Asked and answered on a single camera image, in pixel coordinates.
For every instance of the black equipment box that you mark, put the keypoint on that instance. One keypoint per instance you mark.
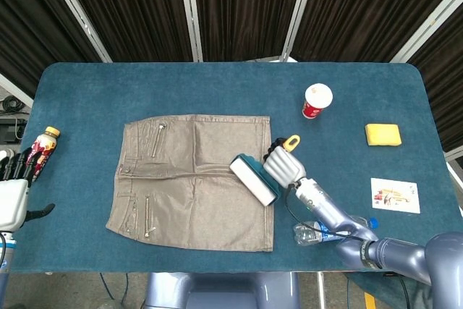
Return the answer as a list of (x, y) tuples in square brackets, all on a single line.
[(11, 130)]

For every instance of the grey-blue robot torso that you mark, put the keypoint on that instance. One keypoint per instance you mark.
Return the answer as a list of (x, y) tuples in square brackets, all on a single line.
[(224, 292)]

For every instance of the yellow sponge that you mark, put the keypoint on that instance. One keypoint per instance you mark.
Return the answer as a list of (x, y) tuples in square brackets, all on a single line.
[(383, 134)]

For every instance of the red paper cup white lid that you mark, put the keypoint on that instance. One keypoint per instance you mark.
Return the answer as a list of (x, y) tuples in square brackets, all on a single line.
[(317, 97)]

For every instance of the blue felt table cloth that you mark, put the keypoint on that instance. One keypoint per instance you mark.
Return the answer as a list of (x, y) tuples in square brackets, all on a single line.
[(217, 88)]

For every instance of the white printed card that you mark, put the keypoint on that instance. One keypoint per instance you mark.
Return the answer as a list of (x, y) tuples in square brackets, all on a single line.
[(396, 196)]

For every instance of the white object behind table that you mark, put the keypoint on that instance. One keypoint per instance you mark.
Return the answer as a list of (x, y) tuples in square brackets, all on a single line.
[(285, 59)]

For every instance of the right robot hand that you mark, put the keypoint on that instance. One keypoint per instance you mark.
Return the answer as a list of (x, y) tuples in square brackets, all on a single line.
[(284, 168)]

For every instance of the dark pleated partition panel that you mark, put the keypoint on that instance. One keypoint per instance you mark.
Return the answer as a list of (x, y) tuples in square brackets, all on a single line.
[(32, 16), (361, 8), (448, 81), (246, 8), (134, 8)]

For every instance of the drink bottle yellow cap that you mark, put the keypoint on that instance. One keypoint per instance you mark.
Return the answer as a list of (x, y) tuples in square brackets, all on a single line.
[(47, 142)]

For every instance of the clear water bottle blue label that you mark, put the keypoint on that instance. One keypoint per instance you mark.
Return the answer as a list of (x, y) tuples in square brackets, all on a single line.
[(307, 233)]

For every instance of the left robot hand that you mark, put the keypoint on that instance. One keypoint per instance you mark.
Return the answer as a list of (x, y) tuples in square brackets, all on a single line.
[(12, 202)]

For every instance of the teal lint roller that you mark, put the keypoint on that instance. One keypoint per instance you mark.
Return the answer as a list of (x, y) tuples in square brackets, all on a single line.
[(251, 178)]

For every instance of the white table leg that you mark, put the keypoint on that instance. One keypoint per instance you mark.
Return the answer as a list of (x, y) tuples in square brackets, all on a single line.
[(320, 289)]

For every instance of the brown skirt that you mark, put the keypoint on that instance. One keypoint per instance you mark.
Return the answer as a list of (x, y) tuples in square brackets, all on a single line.
[(188, 186)]

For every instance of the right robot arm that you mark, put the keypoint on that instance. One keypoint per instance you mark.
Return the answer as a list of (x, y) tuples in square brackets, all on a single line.
[(398, 251)]

